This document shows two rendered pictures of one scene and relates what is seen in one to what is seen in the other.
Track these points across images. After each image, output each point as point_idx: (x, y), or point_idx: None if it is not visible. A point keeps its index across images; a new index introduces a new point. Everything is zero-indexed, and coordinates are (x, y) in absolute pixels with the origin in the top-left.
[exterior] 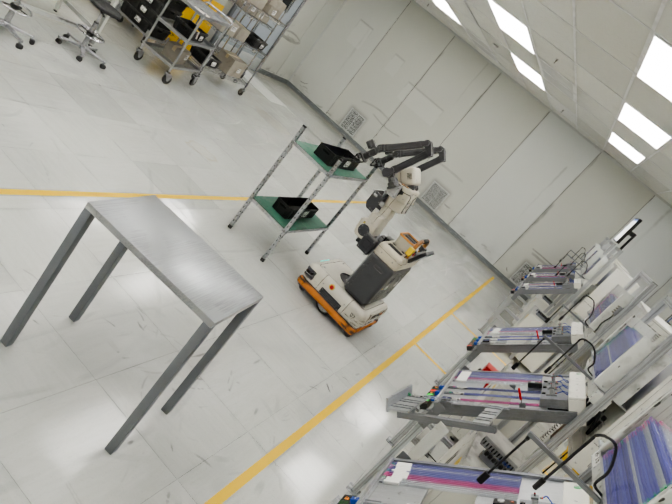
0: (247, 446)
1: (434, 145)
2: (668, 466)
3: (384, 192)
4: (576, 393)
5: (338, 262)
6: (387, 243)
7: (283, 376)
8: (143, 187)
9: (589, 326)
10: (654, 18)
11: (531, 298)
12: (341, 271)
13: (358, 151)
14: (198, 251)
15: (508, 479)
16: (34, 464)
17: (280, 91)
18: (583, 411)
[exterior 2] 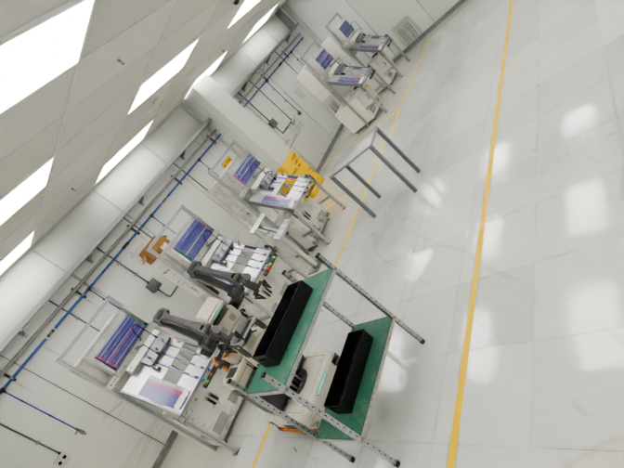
0: (349, 242)
1: None
2: (246, 158)
3: (244, 317)
4: (218, 240)
5: (307, 398)
6: (256, 331)
7: (344, 282)
8: (489, 258)
9: (149, 324)
10: (71, 138)
11: None
12: (305, 385)
13: None
14: (349, 157)
15: (265, 200)
16: (390, 179)
17: None
18: (221, 236)
